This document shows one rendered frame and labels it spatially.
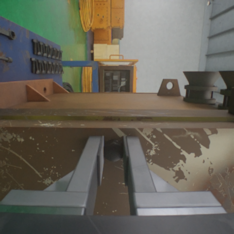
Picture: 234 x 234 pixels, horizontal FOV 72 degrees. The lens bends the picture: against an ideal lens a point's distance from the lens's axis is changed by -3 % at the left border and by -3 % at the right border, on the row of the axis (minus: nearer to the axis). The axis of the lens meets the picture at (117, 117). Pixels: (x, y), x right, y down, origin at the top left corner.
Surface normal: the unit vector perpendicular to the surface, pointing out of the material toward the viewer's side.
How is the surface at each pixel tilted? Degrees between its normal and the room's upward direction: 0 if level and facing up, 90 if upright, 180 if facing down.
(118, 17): 90
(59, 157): 90
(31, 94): 90
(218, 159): 90
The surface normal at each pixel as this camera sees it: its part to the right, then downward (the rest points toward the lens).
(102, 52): 0.00, 0.26
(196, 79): -0.56, 0.67
